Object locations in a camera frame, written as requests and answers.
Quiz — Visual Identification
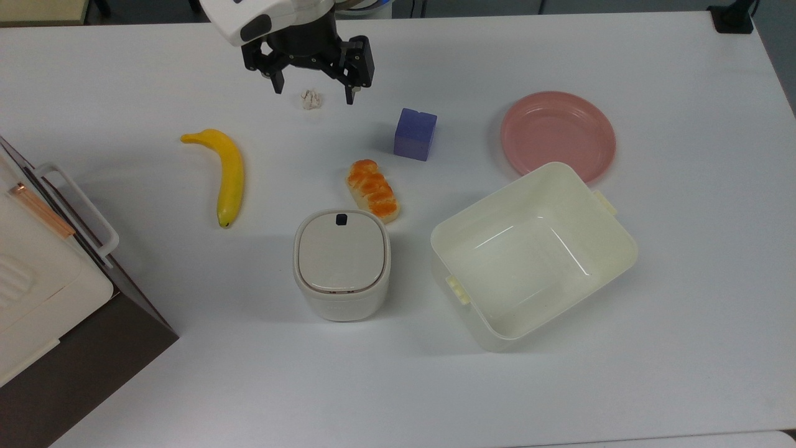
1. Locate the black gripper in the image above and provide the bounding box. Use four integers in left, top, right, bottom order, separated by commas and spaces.
241, 15, 376, 106

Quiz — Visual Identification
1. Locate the white lidded trash can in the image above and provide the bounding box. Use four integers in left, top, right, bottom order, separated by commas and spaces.
292, 209, 392, 322

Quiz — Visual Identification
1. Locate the blue foam cube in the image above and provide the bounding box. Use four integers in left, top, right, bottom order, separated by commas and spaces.
393, 108, 438, 162

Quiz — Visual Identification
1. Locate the yellow banana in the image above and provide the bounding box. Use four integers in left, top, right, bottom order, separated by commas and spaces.
180, 128, 246, 229

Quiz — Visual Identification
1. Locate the glazed orange bread loaf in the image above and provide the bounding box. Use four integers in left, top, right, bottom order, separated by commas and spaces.
346, 159, 400, 225

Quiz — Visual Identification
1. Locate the pink plastic plate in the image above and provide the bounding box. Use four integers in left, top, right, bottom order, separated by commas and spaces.
500, 91, 617, 184

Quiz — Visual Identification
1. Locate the beige board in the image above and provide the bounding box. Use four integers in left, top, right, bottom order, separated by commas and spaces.
0, 0, 91, 27

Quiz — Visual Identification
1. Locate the cream plastic storage bin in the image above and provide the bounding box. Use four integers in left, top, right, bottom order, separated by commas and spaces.
430, 161, 639, 353

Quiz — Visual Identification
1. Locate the white toaster oven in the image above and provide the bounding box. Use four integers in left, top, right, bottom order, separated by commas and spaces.
0, 136, 180, 448

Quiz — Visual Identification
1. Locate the black table clamp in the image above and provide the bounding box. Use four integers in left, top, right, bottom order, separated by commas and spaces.
707, 0, 761, 34

